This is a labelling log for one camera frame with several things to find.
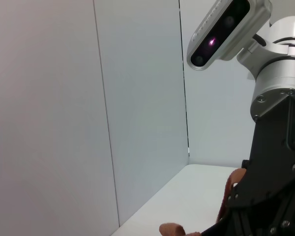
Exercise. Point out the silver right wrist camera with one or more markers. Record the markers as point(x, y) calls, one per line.
point(216, 41)

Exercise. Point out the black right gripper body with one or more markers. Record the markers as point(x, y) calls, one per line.
point(273, 159)

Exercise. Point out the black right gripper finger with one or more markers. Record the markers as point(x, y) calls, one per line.
point(285, 226)
point(244, 225)

